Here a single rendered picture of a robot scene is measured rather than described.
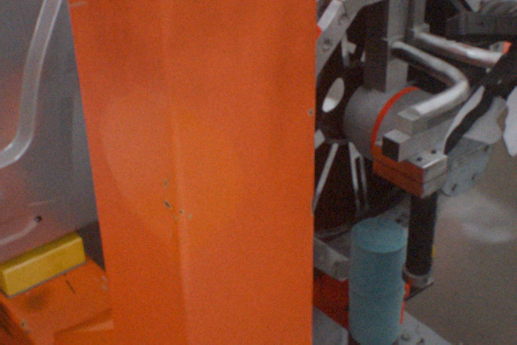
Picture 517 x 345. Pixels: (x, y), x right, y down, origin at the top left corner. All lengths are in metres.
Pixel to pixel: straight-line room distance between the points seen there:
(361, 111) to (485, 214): 1.41
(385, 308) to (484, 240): 1.26
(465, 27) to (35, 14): 0.58
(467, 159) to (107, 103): 0.71
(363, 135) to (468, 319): 1.06
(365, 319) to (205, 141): 0.76
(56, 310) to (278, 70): 0.71
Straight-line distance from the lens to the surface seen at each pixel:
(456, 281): 2.46
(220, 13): 0.67
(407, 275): 1.23
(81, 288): 1.37
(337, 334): 1.87
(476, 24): 0.99
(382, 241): 1.33
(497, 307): 2.40
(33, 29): 1.23
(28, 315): 1.34
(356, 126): 1.38
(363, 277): 1.36
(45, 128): 1.26
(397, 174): 1.16
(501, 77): 1.02
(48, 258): 1.37
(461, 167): 1.34
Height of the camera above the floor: 1.53
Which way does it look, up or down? 30 degrees down
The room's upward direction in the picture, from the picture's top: 1 degrees counter-clockwise
